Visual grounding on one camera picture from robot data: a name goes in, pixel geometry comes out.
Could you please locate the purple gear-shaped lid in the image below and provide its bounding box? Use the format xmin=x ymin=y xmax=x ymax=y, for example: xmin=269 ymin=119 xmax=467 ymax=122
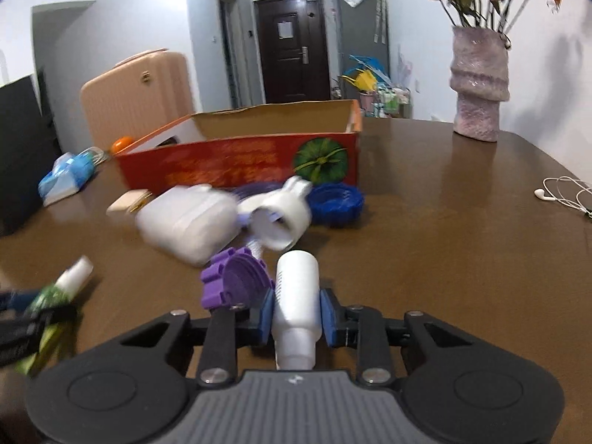
xmin=200 ymin=246 xmax=275 ymax=311

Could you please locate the green spray bottle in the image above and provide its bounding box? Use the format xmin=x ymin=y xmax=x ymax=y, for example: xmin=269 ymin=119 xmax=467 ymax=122
xmin=15 ymin=256 xmax=93 ymax=376

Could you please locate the grey refrigerator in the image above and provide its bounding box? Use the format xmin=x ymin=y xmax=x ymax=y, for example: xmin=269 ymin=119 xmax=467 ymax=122
xmin=335 ymin=0 xmax=389 ymax=99

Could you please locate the orange fruit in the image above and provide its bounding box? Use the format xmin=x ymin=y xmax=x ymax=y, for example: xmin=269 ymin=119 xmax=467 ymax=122
xmin=110 ymin=135 xmax=134 ymax=154

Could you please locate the black paper bag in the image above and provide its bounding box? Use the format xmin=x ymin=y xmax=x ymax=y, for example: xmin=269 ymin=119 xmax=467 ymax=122
xmin=0 ymin=76 xmax=58 ymax=236

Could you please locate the white tape roll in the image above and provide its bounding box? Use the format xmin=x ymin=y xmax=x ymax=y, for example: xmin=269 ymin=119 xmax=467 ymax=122
xmin=238 ymin=175 xmax=312 ymax=253

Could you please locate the orange cardboard box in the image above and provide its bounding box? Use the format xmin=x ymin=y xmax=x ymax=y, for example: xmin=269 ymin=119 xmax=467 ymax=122
xmin=114 ymin=99 xmax=362 ymax=195

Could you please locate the blue tissue pack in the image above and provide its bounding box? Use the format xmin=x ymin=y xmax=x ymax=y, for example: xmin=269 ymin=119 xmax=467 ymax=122
xmin=38 ymin=147 xmax=106 ymax=206

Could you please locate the pink small suitcase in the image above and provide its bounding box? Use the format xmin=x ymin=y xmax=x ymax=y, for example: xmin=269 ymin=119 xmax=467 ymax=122
xmin=79 ymin=48 xmax=195 ymax=149

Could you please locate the white small bottle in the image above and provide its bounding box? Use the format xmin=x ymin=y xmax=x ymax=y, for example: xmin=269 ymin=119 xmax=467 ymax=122
xmin=272 ymin=250 xmax=322 ymax=371

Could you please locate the dark brown entrance door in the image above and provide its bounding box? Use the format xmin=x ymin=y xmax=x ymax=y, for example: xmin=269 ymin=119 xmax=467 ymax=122
xmin=254 ymin=0 xmax=331 ymax=103

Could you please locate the translucent white plastic box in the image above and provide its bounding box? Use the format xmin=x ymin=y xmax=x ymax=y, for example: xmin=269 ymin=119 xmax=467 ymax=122
xmin=135 ymin=185 xmax=240 ymax=267

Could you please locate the white earphones cable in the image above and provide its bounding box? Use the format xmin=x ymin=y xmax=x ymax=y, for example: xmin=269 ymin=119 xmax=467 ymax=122
xmin=534 ymin=174 xmax=592 ymax=220

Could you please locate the blue gear-shaped lid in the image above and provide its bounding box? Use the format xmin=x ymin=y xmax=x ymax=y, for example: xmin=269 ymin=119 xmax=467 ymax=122
xmin=306 ymin=182 xmax=365 ymax=228

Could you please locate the beige square charger plug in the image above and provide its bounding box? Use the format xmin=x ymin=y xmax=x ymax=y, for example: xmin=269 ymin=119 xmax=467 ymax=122
xmin=106 ymin=189 xmax=152 ymax=215

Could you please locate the yellow blue toy pile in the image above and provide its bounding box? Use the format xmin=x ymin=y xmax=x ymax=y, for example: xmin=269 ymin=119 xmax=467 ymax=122
xmin=341 ymin=54 xmax=411 ymax=118

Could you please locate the pink textured vase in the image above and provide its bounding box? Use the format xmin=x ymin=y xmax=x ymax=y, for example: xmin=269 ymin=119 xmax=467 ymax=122
xmin=450 ymin=26 xmax=510 ymax=142

